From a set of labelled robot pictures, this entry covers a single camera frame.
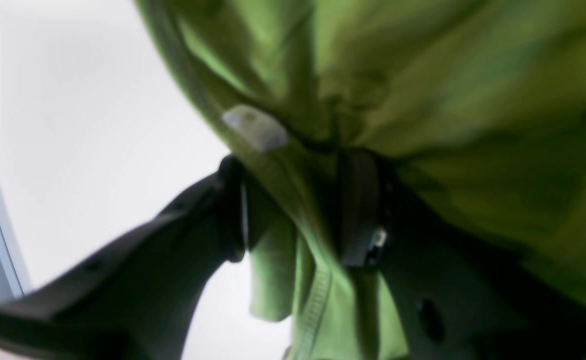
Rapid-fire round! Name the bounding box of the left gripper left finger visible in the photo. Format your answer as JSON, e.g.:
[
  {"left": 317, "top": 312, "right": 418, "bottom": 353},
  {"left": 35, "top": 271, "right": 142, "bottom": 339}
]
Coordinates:
[{"left": 0, "top": 155, "right": 245, "bottom": 360}]

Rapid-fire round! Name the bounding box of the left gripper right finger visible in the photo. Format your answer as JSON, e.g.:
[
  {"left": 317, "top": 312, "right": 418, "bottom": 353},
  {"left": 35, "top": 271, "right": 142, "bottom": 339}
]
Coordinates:
[{"left": 337, "top": 149, "right": 586, "bottom": 360}]

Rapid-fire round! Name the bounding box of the green T-shirt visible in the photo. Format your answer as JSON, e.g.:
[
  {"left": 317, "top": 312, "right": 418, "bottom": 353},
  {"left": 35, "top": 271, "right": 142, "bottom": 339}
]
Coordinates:
[{"left": 136, "top": 0, "right": 586, "bottom": 360}]

